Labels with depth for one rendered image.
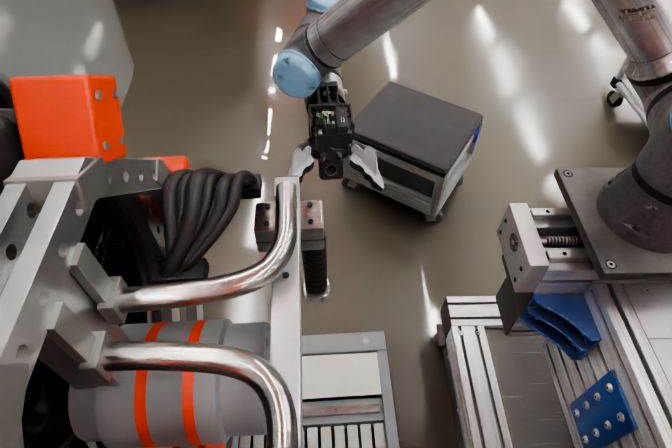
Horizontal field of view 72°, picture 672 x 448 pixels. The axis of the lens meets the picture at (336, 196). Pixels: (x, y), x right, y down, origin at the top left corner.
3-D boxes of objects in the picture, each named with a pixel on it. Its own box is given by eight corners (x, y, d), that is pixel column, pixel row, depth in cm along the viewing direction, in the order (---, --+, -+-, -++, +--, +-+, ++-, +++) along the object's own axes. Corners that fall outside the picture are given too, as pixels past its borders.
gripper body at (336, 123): (309, 129, 73) (304, 80, 80) (308, 166, 79) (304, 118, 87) (357, 127, 74) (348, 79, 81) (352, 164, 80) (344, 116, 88)
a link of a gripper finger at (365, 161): (386, 170, 70) (344, 137, 75) (380, 195, 75) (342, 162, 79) (400, 161, 72) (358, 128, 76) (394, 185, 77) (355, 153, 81)
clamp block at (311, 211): (259, 224, 66) (254, 199, 62) (323, 221, 66) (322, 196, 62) (257, 254, 62) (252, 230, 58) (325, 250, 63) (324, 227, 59)
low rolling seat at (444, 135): (338, 190, 190) (338, 126, 165) (381, 139, 210) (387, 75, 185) (434, 235, 175) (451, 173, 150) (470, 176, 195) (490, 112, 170)
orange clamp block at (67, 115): (61, 159, 53) (46, 77, 51) (131, 156, 53) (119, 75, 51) (23, 171, 46) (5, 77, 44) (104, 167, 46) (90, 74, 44)
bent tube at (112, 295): (145, 196, 59) (115, 132, 51) (298, 189, 59) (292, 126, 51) (108, 327, 47) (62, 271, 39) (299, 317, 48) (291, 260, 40)
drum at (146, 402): (127, 352, 66) (87, 304, 55) (278, 343, 67) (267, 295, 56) (100, 465, 57) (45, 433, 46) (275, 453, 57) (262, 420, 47)
